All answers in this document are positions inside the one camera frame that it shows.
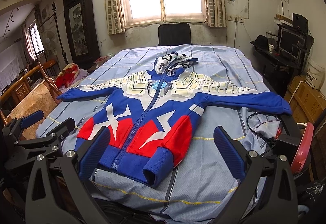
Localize cardboard boxes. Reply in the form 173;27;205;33
284;75;325;124

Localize dark framed painting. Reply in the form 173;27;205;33
63;0;101;70

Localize black office chair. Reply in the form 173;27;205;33
158;23;192;46

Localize black computer monitor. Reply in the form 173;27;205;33
277;24;306;61

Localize wooden chair frame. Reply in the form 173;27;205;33
1;64;61;125

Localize blue red hooded jacket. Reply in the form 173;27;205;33
59;52;291;187

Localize red flower blanket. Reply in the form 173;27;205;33
55;63;79;89

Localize standing fan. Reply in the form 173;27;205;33
43;30;57;57

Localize white paper cup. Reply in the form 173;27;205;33
268;44;274;53

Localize black desk with clutter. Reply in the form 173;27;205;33
251;24;314;96

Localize white plastic bucket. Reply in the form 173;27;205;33
306;59;325;90

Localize red plastic stool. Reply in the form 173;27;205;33
291;122;314;174

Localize black cable on bed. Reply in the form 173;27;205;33
246;111;281;148

